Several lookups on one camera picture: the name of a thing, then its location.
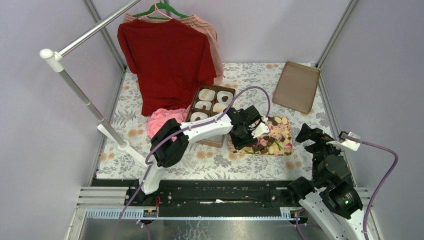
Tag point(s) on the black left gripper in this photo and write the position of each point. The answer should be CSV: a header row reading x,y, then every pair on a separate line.
x,y
249,139

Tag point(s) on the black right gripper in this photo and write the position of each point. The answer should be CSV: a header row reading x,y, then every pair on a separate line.
x,y
315,134

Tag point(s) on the floral chocolate tray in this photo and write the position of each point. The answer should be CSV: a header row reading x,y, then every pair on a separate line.
x,y
278,142

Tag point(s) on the gold chocolate box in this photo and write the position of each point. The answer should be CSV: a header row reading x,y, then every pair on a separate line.
x,y
209,101

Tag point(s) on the pink cloth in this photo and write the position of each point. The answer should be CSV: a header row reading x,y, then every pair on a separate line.
x,y
159,117

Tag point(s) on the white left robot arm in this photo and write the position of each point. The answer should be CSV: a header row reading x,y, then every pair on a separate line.
x,y
170,143

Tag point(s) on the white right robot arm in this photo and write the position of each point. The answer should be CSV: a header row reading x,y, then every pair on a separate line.
x,y
329,197

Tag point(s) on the gold box lid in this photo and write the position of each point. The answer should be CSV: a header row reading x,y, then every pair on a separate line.
x,y
297,86

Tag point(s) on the red t-shirt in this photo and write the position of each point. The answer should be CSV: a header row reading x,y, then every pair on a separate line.
x,y
170,59

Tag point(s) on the beige pink garment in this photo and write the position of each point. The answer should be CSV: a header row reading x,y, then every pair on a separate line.
x,y
200,25

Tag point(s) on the green hanger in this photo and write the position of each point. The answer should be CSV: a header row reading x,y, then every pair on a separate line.
x,y
161,8

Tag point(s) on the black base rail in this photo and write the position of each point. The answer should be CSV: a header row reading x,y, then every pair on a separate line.
x,y
214,198

